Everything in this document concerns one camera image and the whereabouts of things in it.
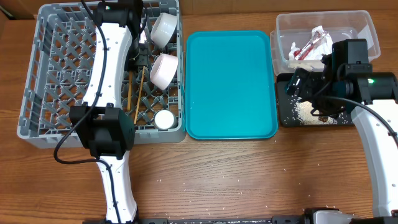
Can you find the wooden chopstick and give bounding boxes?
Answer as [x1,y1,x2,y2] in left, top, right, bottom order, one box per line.
[134,66,146,124]
[127,71,133,112]

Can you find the white rice leftovers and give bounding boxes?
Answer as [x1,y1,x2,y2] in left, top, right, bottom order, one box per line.
[292,101,337,125]

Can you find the pink bowl with rice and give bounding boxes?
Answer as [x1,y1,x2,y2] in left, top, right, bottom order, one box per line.
[150,54,178,90]

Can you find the foil wrapper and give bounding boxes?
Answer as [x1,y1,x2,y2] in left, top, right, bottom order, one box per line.
[294,31,328,60]

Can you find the brown food chunk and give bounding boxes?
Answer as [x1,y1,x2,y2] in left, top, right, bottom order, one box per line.
[318,116,329,123]

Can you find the grey bowl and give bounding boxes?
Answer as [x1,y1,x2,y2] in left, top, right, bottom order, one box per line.
[150,12,178,49]

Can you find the white paper cup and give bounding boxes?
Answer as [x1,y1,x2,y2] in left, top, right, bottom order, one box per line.
[154,110,177,130]

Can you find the white round plate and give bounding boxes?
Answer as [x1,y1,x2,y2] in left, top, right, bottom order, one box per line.
[139,25,147,44]

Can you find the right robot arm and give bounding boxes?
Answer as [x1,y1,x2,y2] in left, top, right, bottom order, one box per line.
[285,39,397,222]

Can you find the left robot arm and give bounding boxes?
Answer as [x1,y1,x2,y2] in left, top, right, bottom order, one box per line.
[69,1,144,223]

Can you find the black tray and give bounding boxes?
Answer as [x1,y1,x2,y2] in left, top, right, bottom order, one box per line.
[275,73,354,128]

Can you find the clear plastic bin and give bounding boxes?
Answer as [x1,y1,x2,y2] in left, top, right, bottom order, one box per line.
[270,10,381,75]

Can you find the grey plastic dish rack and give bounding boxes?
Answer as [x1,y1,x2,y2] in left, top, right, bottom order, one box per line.
[17,0,186,149]

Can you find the teal serving tray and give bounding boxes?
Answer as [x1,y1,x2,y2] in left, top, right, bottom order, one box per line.
[185,30,279,140]

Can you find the cardboard backdrop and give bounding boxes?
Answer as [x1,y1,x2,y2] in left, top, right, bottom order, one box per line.
[1,0,397,19]

